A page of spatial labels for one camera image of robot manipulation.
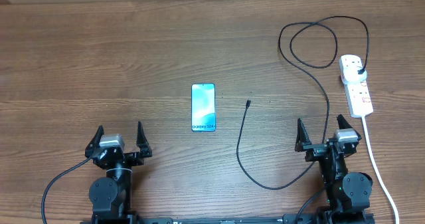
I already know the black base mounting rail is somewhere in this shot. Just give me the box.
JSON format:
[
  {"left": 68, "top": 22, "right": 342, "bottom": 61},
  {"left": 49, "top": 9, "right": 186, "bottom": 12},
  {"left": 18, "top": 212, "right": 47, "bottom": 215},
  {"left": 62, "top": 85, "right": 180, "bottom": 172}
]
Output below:
[{"left": 80, "top": 214, "right": 375, "bottom": 224}]

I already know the white power strip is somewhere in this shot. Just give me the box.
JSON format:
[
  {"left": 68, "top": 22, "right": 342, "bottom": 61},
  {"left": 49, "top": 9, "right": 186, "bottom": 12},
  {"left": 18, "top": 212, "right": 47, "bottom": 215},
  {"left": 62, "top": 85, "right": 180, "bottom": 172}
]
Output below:
[{"left": 339, "top": 55, "right": 373, "bottom": 118}]

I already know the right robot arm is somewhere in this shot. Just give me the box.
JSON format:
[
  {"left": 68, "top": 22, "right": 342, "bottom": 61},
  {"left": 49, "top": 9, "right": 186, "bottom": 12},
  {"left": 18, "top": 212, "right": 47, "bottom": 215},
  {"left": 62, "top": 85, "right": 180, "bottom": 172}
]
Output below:
[{"left": 295, "top": 115, "right": 375, "bottom": 224}]

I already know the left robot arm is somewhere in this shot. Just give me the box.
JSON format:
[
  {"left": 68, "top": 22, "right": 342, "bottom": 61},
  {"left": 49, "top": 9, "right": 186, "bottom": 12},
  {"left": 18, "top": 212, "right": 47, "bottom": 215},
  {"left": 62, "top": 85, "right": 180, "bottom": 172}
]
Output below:
[{"left": 85, "top": 122, "right": 152, "bottom": 223}]

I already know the white charger plug adapter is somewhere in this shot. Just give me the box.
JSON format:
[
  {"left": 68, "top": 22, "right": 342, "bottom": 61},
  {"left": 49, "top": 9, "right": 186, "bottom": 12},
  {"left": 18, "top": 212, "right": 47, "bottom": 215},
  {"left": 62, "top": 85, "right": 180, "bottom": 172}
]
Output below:
[{"left": 341, "top": 66, "right": 367, "bottom": 84}]

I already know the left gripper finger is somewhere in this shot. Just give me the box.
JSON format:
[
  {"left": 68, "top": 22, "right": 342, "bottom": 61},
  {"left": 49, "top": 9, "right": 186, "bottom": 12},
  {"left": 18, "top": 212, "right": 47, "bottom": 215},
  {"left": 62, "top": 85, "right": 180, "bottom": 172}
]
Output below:
[
  {"left": 136, "top": 121, "right": 151, "bottom": 153},
  {"left": 86, "top": 125, "right": 104, "bottom": 152}
]

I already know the Samsung Galaxy smartphone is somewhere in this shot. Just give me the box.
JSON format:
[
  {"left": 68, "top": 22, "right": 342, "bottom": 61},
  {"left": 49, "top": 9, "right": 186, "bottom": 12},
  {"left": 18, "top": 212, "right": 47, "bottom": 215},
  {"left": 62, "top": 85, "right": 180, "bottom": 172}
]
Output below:
[{"left": 191, "top": 83, "right": 216, "bottom": 132}]

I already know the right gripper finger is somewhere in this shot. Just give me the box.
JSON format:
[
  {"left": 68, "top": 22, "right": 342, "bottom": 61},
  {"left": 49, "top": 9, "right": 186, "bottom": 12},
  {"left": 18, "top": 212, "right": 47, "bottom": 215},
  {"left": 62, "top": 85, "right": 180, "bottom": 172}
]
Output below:
[
  {"left": 337, "top": 114, "right": 361, "bottom": 140},
  {"left": 295, "top": 118, "right": 311, "bottom": 151}
]

